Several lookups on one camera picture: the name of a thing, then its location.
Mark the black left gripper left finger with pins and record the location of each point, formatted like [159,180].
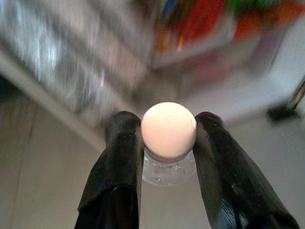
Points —
[114,167]

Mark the black metal stand foot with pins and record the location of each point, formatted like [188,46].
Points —
[283,113]

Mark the colourful goods rack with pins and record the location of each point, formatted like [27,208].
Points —
[205,19]

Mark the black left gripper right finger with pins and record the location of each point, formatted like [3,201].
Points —
[226,179]

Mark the clear water bottle white cap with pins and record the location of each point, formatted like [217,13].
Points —
[168,133]

